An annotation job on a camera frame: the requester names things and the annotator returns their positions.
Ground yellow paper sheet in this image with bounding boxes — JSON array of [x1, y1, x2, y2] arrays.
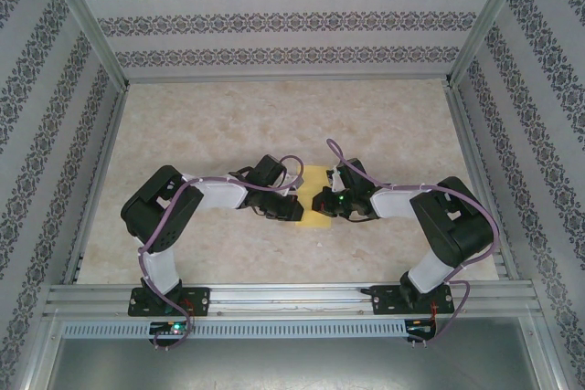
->
[[293, 163, 334, 230]]

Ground grey metal sheet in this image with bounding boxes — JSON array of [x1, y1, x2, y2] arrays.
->
[[45, 316, 557, 390]]

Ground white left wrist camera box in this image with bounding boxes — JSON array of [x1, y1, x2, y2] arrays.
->
[[272, 169, 306, 197]]

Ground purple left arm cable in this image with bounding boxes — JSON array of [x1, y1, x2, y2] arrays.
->
[[136, 153, 306, 350]]

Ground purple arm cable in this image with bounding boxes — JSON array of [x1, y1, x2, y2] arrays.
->
[[324, 137, 500, 350], [136, 153, 306, 350]]

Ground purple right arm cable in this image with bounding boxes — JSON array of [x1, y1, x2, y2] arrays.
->
[[324, 137, 500, 350]]

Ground aluminium mounting rail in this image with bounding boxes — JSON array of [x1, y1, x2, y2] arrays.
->
[[43, 283, 545, 319]]

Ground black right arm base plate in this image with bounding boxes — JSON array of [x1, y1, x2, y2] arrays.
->
[[372, 284, 456, 317]]

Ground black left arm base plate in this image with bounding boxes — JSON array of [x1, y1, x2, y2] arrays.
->
[[127, 287, 211, 318]]

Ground aluminium rear rail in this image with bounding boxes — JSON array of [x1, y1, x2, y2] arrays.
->
[[122, 72, 453, 86]]

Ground grey slotted cable duct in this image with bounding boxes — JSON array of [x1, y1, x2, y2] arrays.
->
[[61, 319, 409, 340]]

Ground aluminium frame post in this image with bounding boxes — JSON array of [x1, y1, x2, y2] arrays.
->
[[442, 0, 536, 88], [38, 0, 132, 88]]

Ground aluminium lower frame bar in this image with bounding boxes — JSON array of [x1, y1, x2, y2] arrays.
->
[[520, 314, 572, 390], [8, 311, 63, 390]]

